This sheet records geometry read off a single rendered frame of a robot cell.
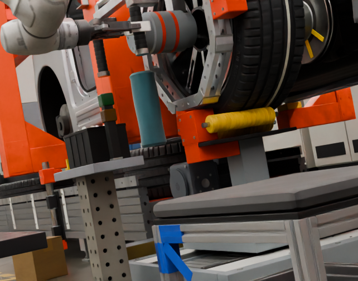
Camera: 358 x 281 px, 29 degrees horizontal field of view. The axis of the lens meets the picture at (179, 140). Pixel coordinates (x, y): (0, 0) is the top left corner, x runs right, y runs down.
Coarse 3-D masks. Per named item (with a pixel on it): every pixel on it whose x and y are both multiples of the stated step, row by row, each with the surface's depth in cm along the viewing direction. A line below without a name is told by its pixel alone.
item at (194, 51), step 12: (192, 0) 241; (192, 12) 242; (204, 12) 235; (204, 24) 244; (204, 36) 245; (192, 48) 265; (204, 48) 239; (168, 60) 259; (180, 60) 261; (192, 60) 247; (204, 60) 240; (180, 72) 258; (192, 72) 248; (228, 72) 223; (180, 84) 254; (192, 84) 251
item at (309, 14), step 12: (312, 0) 252; (324, 0) 247; (312, 12) 253; (324, 12) 248; (312, 24) 254; (324, 24) 249; (312, 36) 255; (324, 36) 249; (312, 48) 256; (324, 48) 253; (312, 60) 257
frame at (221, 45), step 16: (208, 0) 212; (208, 16) 213; (208, 32) 214; (224, 32) 214; (224, 48) 213; (144, 64) 258; (160, 64) 258; (208, 64) 218; (224, 64) 217; (160, 80) 252; (208, 80) 219; (160, 96) 250; (176, 96) 248; (192, 96) 229; (208, 96) 223
